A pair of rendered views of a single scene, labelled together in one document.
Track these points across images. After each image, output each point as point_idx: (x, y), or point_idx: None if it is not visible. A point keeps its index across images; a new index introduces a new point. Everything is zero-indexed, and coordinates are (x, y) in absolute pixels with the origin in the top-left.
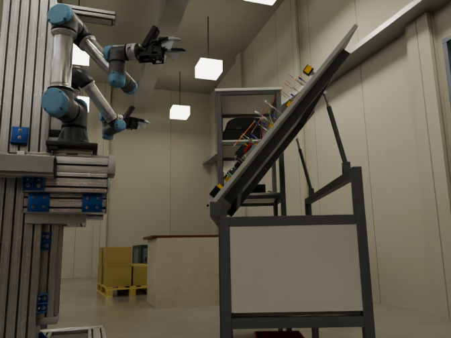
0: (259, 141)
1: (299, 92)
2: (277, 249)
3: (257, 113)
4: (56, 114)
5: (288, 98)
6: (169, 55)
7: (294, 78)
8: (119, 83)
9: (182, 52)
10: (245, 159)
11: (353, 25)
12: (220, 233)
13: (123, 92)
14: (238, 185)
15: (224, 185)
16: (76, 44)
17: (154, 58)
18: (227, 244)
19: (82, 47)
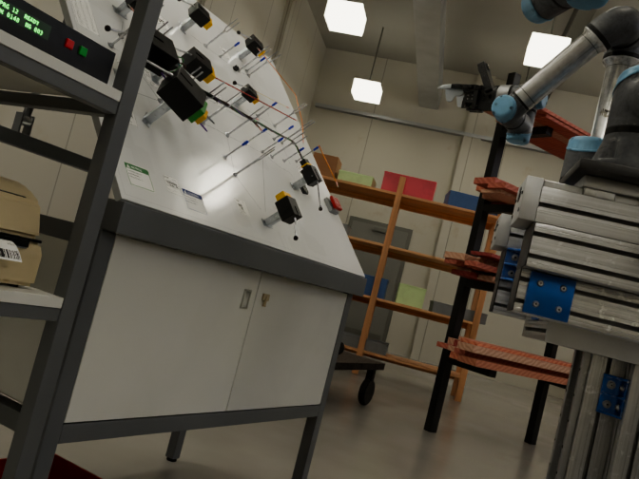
0: (292, 156)
1: (306, 141)
2: None
3: (309, 122)
4: None
5: (225, 31)
6: (456, 95)
7: (271, 61)
8: (513, 143)
9: (441, 88)
10: (342, 224)
11: (273, 63)
12: (348, 312)
13: (511, 120)
14: None
15: (357, 258)
16: (614, 45)
17: (475, 110)
18: None
19: (599, 52)
